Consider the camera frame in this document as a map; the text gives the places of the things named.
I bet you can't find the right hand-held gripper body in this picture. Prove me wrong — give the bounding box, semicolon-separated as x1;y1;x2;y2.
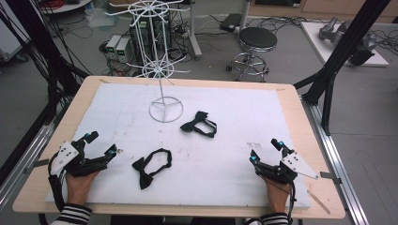
253;148;320;186

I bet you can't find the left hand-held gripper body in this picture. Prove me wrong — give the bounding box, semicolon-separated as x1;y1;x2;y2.
49;139;110;178

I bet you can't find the black bow tie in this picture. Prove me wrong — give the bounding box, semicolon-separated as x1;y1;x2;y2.
131;147;174;191
179;110;218;139

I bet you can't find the white wire display rack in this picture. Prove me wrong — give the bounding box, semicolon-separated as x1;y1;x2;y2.
104;0;191;124

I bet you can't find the person's right hand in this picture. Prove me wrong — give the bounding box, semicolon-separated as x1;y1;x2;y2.
264;178;293;215

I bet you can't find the person's left hand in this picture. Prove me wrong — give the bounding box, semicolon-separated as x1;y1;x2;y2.
65;170;101;206

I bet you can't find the metal table clamp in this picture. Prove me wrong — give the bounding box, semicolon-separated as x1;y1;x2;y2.
319;171;343;185
23;158;51;175

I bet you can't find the thin wooden stick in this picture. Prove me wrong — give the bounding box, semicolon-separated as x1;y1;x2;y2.
306;188;332;216

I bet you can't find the benchtop power supply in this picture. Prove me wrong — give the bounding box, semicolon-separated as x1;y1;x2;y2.
105;34;122;60
115;37;133;64

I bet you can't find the black round stool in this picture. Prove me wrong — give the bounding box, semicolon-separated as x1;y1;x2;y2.
226;26;279;83

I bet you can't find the white floor platform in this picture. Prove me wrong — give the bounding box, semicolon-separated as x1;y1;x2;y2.
299;21;390;68

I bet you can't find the black computer tower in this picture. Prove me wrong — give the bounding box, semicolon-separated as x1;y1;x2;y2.
129;13;173;64

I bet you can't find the clear plastic bag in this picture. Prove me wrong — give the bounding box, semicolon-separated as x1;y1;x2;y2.
84;7;120;30

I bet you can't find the black flat device box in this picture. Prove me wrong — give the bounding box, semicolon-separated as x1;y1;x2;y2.
219;12;243;33

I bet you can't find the round white table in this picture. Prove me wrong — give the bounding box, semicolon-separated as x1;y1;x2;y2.
39;0;94;15

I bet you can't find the light height-adjustable desk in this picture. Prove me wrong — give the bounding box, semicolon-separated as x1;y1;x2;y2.
187;0;253;61

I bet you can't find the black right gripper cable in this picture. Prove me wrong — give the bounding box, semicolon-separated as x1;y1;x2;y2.
288;182;298;225

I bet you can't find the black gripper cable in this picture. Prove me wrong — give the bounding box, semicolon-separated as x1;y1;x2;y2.
46;154;69;214
288;182;298;225

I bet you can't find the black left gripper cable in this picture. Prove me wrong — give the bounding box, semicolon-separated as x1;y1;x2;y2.
46;154;69;214

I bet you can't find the aluminium rail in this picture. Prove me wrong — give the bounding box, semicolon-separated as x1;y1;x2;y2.
0;120;69;209
300;95;371;225

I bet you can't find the black cable bundle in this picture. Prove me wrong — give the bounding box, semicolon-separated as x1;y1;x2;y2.
0;0;92;106

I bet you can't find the black frame post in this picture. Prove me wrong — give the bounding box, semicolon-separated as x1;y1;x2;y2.
5;0;81;126
293;0;392;136

